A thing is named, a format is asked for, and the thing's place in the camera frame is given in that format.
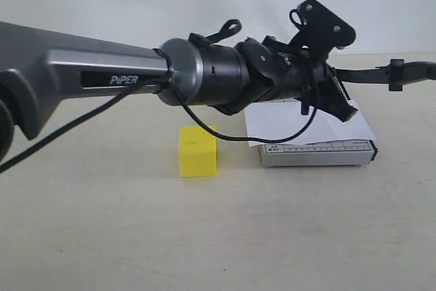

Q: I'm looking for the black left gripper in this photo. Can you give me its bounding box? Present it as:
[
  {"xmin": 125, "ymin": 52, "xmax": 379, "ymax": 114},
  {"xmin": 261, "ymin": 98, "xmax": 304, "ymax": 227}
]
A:
[{"xmin": 234, "ymin": 36, "xmax": 358, "ymax": 123}]

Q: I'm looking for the white paper sheet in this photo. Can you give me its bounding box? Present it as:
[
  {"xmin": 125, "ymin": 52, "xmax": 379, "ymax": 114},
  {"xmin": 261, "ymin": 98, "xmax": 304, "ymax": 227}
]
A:
[{"xmin": 244, "ymin": 99, "xmax": 376, "ymax": 145}]

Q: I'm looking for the yellow foam cube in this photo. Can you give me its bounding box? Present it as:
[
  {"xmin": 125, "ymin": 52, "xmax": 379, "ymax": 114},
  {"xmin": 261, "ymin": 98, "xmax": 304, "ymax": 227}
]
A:
[{"xmin": 178, "ymin": 126, "xmax": 217, "ymax": 178}]

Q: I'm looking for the black cutter blade lever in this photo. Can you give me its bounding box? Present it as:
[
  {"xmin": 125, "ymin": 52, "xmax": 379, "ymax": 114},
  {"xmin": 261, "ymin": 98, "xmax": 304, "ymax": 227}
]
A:
[{"xmin": 334, "ymin": 59, "xmax": 435, "ymax": 92}]

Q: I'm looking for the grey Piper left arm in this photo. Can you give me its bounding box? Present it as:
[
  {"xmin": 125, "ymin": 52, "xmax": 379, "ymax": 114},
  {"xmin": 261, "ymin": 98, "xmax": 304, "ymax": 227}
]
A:
[{"xmin": 1, "ymin": 19, "xmax": 356, "ymax": 156}]

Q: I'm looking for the grey paper cutter base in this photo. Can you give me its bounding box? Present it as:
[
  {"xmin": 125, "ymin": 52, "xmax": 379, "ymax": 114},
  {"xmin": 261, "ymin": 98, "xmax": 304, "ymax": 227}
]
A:
[{"xmin": 259, "ymin": 140, "xmax": 377, "ymax": 167}]

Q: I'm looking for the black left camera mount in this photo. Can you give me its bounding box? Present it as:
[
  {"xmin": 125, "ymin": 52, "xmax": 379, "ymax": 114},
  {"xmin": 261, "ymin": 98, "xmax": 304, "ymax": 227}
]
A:
[{"xmin": 289, "ymin": 0, "xmax": 356, "ymax": 61}]

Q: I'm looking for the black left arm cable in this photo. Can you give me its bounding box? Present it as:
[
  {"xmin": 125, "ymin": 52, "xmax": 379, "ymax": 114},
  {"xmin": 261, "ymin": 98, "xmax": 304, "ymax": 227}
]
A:
[{"xmin": 0, "ymin": 19, "xmax": 338, "ymax": 175}]

